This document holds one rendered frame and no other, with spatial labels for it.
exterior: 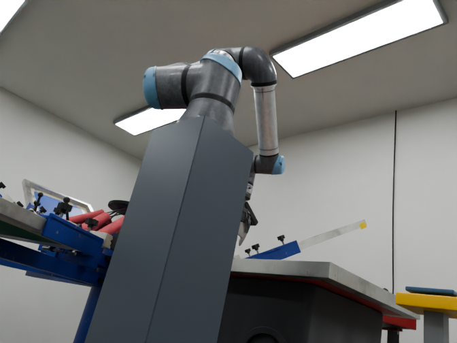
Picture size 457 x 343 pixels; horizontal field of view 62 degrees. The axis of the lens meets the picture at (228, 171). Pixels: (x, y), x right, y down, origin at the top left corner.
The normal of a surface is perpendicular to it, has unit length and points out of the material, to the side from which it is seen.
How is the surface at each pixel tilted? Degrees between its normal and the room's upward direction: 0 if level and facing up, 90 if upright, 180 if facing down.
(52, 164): 90
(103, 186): 90
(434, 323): 90
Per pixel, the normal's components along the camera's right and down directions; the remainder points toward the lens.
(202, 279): 0.76, -0.11
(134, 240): -0.62, -0.41
